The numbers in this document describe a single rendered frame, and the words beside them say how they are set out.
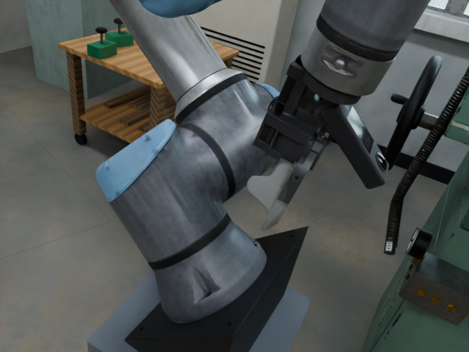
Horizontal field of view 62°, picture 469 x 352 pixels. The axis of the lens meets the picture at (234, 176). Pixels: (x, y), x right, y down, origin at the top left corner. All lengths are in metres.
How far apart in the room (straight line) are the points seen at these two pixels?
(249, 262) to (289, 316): 0.22
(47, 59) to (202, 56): 2.19
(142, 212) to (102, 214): 1.19
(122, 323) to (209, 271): 0.23
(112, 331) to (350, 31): 0.59
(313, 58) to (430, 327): 0.80
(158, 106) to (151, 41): 1.00
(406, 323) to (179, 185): 0.72
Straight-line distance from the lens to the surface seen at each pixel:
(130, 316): 0.76
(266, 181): 0.49
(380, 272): 1.79
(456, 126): 0.91
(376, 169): 0.49
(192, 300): 0.60
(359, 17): 0.40
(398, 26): 0.41
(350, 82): 0.42
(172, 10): 0.36
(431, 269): 0.92
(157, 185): 0.56
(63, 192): 1.89
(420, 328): 1.10
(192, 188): 0.58
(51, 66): 2.81
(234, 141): 0.62
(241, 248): 0.61
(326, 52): 0.42
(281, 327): 0.78
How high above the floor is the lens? 1.17
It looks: 35 degrees down
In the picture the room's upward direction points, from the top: 11 degrees clockwise
